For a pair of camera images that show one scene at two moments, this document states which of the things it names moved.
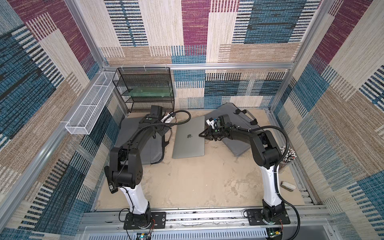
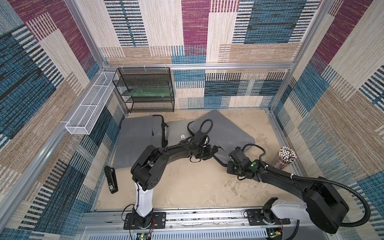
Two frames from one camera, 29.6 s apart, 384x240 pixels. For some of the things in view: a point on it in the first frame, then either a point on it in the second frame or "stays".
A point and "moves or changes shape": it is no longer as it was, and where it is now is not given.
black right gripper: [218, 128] to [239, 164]
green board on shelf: [149, 91] stays
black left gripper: [167, 129] to [210, 150]
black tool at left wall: [113, 186] stays
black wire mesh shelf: [146, 86] stays
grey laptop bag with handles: [240, 118] moves or changes shape
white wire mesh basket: [81, 121] stays
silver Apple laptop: [187, 142] moves or changes shape
